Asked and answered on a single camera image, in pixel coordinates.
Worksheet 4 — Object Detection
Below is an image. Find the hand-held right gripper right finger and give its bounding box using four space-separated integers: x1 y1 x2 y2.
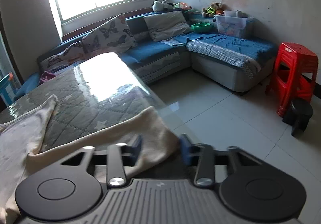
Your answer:
179 134 262 187

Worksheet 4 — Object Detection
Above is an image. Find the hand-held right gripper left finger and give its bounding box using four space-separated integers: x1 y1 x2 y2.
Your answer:
60 135 143 187

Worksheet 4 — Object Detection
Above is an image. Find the cream garment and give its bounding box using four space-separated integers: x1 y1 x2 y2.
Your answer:
0 94 181 224

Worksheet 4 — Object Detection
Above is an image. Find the blue corner sofa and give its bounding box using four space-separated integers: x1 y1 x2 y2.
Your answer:
14 9 277 101

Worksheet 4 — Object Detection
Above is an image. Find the blue sofa throw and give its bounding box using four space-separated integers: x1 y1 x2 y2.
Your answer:
160 32 277 79

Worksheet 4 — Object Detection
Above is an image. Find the pink cloth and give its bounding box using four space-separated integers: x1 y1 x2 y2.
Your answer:
40 71 57 85

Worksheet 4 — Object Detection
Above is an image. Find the large butterfly print cushion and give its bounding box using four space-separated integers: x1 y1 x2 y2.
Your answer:
81 14 138 55

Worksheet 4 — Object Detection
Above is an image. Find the small black stool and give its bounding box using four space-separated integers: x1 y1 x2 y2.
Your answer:
282 99 314 136

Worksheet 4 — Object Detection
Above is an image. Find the small butterfly print cushion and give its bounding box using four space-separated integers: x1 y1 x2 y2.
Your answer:
40 41 86 71

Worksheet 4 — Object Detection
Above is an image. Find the green plastic basin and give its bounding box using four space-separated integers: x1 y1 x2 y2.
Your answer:
191 22 213 34

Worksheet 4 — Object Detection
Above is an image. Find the plain grey cushion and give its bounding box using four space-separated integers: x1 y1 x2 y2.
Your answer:
143 10 192 42

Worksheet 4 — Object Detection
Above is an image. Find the clear plastic storage box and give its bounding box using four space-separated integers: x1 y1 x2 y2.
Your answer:
213 10 254 39

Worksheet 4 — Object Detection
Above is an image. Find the red plastic stool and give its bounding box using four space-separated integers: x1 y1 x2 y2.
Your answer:
265 42 319 118

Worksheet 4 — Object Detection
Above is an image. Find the pile of colourful toys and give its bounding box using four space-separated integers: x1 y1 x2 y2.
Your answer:
174 2 193 12

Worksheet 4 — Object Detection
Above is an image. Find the white plush toy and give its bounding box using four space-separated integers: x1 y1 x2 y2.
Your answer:
152 0 176 12

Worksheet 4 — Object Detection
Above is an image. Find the brown plush toy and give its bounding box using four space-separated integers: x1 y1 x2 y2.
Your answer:
210 2 225 16

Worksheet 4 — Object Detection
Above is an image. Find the blue child's frame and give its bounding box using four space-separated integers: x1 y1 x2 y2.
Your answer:
0 72 22 105

